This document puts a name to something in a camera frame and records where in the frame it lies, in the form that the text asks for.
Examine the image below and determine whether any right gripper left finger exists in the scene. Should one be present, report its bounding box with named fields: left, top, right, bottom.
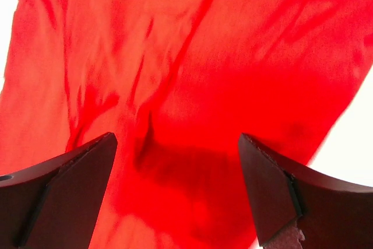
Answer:
left=1, top=132, right=117, bottom=249

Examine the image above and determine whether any red t shirt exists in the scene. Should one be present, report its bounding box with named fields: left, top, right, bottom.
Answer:
left=1, top=0, right=372, bottom=248

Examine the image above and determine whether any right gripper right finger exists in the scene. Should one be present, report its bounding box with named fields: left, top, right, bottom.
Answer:
left=238, top=135, right=372, bottom=248

